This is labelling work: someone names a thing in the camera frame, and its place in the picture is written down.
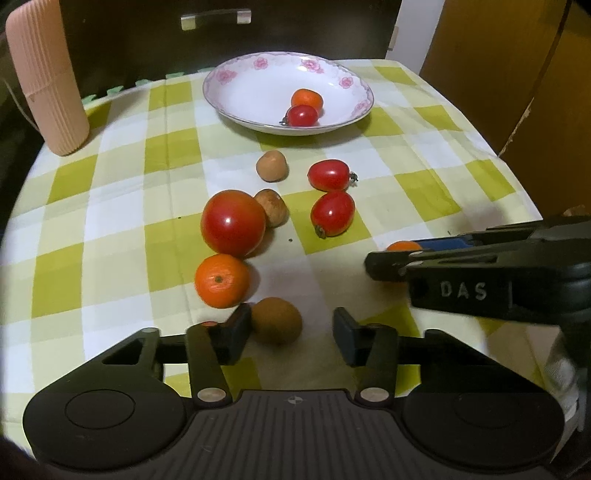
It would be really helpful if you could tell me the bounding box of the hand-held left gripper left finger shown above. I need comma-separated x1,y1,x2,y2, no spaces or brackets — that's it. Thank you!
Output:
102,304,253,408

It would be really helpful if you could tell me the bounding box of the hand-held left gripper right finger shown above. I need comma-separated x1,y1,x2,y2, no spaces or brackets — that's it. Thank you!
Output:
332,306,491,408

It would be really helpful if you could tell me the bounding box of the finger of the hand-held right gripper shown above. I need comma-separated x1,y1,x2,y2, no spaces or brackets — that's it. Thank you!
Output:
364,240,533,283
412,216,565,253

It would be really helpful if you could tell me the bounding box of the brown fuzzy kiwi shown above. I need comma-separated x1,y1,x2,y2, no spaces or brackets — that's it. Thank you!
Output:
250,298,304,346

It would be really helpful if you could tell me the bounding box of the large orange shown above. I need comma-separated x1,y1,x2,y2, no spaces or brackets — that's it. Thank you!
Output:
194,254,251,309

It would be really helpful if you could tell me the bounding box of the red cherry tomato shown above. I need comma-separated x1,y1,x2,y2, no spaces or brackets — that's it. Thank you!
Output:
307,159,360,192
280,104,320,128
310,191,356,239

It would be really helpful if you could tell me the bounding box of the large red tomato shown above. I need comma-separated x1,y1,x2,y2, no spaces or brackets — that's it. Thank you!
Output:
200,189,267,258

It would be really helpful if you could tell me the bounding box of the white plate with pink flowers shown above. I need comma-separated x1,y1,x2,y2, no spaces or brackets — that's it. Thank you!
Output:
203,52,375,136

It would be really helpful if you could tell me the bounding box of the dark brown round fruit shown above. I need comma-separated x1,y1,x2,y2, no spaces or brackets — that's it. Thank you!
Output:
254,188,290,229

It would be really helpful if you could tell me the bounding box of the light brown round fruit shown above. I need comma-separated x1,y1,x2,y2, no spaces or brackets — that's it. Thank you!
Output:
256,150,289,182

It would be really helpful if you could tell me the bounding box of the green and white checked tablecloth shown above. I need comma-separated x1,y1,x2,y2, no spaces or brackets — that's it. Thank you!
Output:
0,59,581,462

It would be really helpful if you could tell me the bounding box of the brown wooden door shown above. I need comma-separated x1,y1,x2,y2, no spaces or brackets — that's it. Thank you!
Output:
418,0,591,219

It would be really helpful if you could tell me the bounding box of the dark wooden cabinet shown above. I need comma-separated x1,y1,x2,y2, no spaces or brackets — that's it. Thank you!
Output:
60,0,403,91

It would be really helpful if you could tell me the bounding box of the pink ribbed cylinder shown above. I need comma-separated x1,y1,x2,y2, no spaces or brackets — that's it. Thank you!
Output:
6,0,90,158

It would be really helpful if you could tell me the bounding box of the metal drawer handle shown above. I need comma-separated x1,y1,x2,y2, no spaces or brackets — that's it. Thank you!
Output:
181,8,252,31

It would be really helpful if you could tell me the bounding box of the thin white cord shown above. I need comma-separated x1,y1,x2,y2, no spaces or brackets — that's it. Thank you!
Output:
2,78,43,132

